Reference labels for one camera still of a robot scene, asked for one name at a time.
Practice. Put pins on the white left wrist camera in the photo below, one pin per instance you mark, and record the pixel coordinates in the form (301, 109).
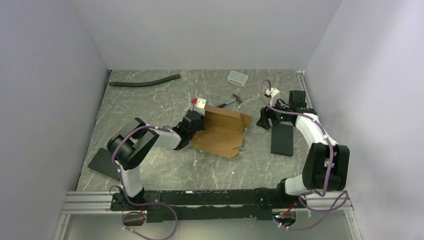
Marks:
(199, 105)

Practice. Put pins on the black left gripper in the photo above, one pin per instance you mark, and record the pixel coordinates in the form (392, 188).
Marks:
(202, 126)

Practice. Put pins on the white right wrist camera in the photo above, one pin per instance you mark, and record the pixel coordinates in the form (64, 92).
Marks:
(273, 94)

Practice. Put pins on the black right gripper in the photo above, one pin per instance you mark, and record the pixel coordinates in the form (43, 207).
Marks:
(265, 114)

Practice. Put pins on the white plastic container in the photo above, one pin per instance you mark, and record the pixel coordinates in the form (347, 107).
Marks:
(237, 78)

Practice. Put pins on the black rectangular pad right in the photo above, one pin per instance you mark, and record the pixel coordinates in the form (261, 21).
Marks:
(282, 140)

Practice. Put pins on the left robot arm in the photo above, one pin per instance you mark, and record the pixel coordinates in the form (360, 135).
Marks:
(130, 146)

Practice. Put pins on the brown cardboard box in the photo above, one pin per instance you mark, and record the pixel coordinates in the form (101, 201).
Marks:
(223, 132)

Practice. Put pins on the small hammer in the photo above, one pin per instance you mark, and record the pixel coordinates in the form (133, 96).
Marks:
(236, 98)

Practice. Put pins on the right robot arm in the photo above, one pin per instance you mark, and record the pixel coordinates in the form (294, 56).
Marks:
(327, 162)

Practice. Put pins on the black rectangular pad left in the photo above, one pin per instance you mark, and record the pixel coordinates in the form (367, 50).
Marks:
(102, 163)

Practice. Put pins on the black rectangular pad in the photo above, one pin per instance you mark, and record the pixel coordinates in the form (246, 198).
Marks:
(102, 163)
(282, 140)

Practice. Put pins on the aluminium frame rail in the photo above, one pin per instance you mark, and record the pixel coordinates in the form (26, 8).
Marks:
(105, 202)

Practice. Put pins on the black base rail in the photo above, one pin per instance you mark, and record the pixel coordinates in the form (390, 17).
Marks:
(167, 205)

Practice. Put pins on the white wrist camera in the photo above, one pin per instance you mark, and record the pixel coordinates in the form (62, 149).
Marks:
(199, 105)
(273, 94)

